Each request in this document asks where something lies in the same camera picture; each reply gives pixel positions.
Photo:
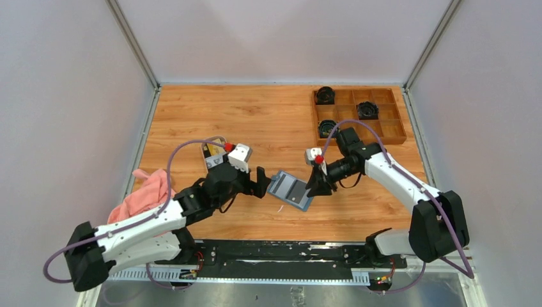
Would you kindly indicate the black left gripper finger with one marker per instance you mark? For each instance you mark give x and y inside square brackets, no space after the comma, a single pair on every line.
[259,192]
[263,181]

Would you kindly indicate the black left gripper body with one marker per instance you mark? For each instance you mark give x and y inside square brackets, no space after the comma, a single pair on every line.
[242,177]

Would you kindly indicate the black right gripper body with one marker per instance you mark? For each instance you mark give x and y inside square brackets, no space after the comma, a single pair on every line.
[339,169]

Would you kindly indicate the black VIP card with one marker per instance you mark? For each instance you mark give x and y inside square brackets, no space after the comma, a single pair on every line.
[297,192]

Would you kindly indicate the blue leather card holder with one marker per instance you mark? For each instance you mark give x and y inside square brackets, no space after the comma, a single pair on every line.
[280,186]

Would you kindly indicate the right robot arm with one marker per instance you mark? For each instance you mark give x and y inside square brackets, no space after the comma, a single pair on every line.
[438,225]

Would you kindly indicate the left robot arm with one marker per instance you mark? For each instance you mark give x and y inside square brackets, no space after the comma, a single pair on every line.
[94,253]

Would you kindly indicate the black blue rosette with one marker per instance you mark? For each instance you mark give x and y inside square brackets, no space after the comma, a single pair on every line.
[325,128]

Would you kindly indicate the wooden compartment tray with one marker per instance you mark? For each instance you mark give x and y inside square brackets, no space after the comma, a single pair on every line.
[389,125]

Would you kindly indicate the black rosette middle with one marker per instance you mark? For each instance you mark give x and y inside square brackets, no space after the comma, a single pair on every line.
[367,111]

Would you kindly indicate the pink cloth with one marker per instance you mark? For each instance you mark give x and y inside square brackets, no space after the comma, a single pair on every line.
[151,193]

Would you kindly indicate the black rosette top left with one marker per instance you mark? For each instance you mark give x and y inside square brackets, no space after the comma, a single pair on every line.
[325,96]

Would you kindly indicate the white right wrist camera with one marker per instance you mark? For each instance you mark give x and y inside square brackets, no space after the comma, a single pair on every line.
[314,157]

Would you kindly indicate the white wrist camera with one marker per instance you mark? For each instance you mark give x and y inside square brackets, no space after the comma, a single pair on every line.
[239,157]
[314,157]

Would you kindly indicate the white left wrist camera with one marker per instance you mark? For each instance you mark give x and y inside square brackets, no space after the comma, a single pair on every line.
[239,157]

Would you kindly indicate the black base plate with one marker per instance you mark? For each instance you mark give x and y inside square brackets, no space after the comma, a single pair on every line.
[264,260]

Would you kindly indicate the aluminium frame rail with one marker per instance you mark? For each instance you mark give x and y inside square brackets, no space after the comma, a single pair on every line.
[176,275]

